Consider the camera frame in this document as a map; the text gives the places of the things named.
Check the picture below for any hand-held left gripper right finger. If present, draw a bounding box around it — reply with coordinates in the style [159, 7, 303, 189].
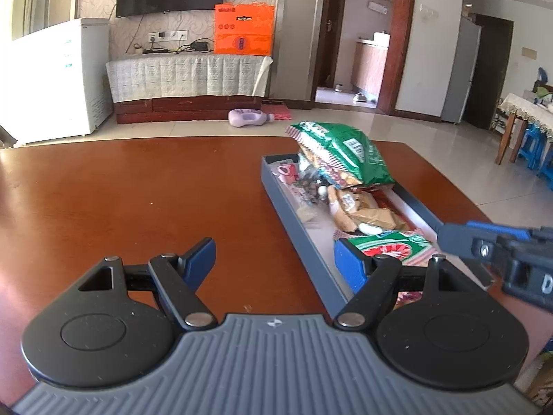
[332, 239, 489, 331]

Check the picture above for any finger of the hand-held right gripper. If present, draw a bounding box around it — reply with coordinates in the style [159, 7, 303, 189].
[466, 220, 534, 239]
[436, 222, 502, 269]

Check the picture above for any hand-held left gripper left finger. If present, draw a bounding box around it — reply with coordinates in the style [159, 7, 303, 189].
[77, 237, 219, 330]

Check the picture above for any small green checkered snack bag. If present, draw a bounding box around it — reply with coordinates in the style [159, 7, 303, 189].
[332, 229, 441, 269]

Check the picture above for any tan printed snack packet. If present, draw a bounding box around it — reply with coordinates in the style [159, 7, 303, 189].
[350, 205, 409, 232]

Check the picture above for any brown pastry packet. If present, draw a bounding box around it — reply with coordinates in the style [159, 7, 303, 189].
[327, 186, 376, 232]

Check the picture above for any blue-grey cardboard box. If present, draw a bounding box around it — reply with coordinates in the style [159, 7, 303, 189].
[260, 152, 493, 318]

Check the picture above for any clear packet of green beans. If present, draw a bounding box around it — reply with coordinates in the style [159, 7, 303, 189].
[296, 151, 333, 208]

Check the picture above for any pink candy packet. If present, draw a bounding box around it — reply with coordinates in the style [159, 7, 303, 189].
[276, 162, 301, 184]

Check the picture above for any large green snack bag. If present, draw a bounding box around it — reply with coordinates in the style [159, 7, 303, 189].
[285, 121, 396, 191]

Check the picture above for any blue plastic stool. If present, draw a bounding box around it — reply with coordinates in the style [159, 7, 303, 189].
[516, 123, 551, 169]

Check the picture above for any lace tablecloth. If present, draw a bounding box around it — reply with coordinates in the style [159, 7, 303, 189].
[497, 92, 553, 135]

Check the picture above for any purple plastic bottle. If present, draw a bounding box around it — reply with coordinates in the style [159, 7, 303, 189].
[228, 109, 275, 128]

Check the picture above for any dark wooden tv cabinet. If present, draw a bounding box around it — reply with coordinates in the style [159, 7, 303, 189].
[114, 94, 264, 125]

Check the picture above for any grey refrigerator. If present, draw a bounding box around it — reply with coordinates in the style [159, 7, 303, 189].
[441, 17, 482, 124]

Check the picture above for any red floor mat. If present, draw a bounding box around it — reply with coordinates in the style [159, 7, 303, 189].
[261, 101, 292, 121]

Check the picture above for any pale patterned cabinet cloth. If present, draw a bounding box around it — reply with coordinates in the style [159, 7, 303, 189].
[106, 54, 274, 103]

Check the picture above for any wooden washroom cabinet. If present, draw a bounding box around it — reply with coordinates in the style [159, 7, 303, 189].
[351, 39, 390, 96]

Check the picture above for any white chest freezer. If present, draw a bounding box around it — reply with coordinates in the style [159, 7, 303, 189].
[0, 17, 114, 145]

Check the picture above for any orange gift box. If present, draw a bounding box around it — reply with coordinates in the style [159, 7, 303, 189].
[214, 3, 276, 57]

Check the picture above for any white wall socket strip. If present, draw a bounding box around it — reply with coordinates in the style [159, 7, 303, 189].
[148, 30, 188, 42]

